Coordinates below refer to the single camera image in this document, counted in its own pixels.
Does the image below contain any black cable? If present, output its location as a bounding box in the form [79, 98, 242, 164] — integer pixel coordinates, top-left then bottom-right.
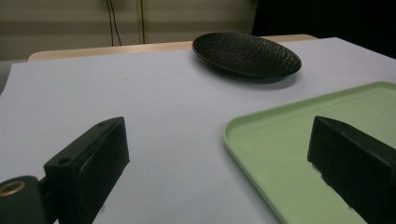
[106, 0, 114, 48]
[108, 0, 122, 47]

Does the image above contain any black textured oval plate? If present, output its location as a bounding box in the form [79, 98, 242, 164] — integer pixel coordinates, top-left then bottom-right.
[191, 32, 303, 78]

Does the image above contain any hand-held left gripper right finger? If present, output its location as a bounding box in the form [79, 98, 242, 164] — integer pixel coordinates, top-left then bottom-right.
[306, 115, 396, 224]

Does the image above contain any light green plastic tray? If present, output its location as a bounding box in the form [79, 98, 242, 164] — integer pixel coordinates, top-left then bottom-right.
[222, 80, 396, 224]

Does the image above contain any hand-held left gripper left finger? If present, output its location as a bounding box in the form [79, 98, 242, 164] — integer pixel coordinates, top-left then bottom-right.
[43, 116, 131, 224]

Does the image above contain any white paper table cover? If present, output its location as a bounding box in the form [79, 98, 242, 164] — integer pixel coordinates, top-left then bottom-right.
[0, 36, 396, 224]

